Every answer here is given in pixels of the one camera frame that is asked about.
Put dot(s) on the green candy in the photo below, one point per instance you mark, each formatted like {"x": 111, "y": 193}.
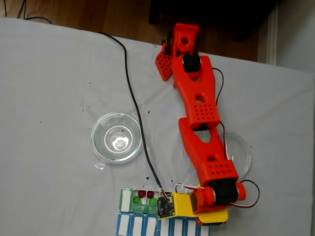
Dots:
{"x": 137, "y": 199}
{"x": 152, "y": 201}

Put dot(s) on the red candy with text print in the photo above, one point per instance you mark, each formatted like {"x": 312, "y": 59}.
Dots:
{"x": 150, "y": 194}

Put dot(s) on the red candy with m print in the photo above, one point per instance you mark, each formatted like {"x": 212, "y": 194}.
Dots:
{"x": 141, "y": 193}

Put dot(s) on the weekly pill organizer box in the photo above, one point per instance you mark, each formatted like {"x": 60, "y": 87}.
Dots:
{"x": 128, "y": 223}

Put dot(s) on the glass bowl with red candies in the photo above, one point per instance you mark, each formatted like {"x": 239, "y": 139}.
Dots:
{"x": 242, "y": 157}

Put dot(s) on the glass bowl with green candies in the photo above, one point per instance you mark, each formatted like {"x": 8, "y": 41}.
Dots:
{"x": 108, "y": 147}

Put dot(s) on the white table cover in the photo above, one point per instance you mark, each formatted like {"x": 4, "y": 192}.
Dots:
{"x": 49, "y": 73}

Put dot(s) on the white door trim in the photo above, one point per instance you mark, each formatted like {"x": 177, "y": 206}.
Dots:
{"x": 272, "y": 37}

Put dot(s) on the dark wooden furniture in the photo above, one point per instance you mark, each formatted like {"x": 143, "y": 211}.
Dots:
{"x": 233, "y": 14}

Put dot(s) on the black camera circuit board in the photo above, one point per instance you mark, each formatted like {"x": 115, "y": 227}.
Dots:
{"x": 166, "y": 206}

